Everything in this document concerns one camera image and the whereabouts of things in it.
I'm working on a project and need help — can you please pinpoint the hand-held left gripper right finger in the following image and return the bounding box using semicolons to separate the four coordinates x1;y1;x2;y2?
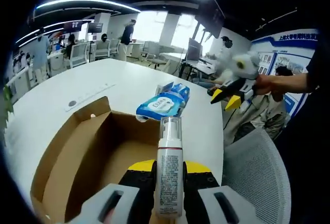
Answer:
182;160;262;224

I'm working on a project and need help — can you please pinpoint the white pump bottle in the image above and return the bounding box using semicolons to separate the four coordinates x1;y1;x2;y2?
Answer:
153;116;188;219

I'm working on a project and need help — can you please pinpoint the long ceiling light strip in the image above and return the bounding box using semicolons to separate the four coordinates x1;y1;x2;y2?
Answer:
36;0;142;14

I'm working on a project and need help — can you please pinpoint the blue white wall poster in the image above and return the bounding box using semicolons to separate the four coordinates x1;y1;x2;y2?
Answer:
251;32;321;118

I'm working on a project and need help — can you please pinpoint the brown cardboard shoe box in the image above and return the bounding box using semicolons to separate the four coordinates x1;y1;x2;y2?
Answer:
30;95;181;224

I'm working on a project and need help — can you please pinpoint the dark wall screen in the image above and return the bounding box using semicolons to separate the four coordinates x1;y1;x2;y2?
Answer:
195;0;223;39

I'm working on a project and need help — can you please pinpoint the white office chair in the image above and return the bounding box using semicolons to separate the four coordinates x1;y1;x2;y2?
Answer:
95;41;112;59
69;43;90;68

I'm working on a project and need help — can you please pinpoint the blue wet wipes packet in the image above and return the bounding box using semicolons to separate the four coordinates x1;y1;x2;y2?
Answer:
136;91;185;122

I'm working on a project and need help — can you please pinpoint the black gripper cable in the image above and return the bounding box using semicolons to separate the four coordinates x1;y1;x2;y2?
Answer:
222;105;238;130

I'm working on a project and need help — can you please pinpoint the white table socket strip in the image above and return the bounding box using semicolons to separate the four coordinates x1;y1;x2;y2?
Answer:
64;83;117;113

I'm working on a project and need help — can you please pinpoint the person's right hand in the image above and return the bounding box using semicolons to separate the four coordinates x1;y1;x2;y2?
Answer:
254;74;278;96

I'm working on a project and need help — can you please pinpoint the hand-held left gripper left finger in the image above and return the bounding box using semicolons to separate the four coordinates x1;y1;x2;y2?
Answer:
65;159;157;224

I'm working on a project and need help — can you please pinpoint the dark hanging display screen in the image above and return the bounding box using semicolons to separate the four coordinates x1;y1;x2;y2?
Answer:
63;20;84;33

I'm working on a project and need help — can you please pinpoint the open laptop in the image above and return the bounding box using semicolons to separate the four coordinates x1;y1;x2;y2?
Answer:
185;38;204;63

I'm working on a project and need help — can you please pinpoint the grey mesh office chair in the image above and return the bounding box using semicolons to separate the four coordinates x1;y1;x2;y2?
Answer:
223;127;292;224

